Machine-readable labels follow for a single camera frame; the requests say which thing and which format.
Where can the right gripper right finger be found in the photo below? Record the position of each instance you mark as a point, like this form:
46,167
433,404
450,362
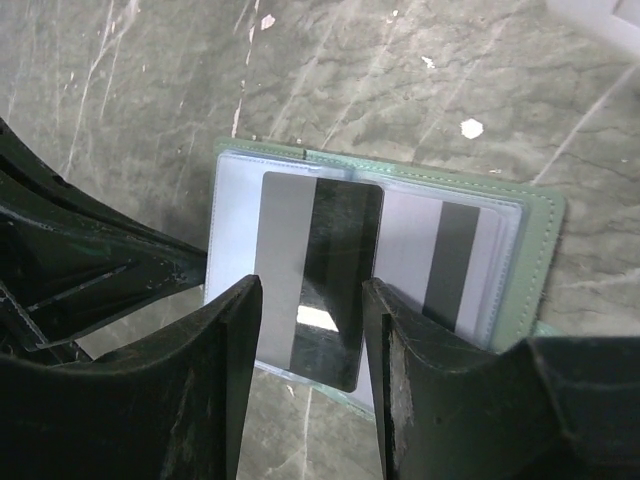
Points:
550,407

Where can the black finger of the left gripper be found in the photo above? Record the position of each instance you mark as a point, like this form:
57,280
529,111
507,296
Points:
71,264

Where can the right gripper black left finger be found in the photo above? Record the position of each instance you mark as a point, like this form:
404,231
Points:
169,406

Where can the mint green card holder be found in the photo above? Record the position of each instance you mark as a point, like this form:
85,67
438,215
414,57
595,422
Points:
235,206

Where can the black credit card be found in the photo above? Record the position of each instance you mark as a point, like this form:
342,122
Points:
316,245

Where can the silver credit card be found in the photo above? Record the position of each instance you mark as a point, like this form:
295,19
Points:
448,256

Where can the white plastic tray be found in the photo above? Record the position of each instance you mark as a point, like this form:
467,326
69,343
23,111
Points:
615,21

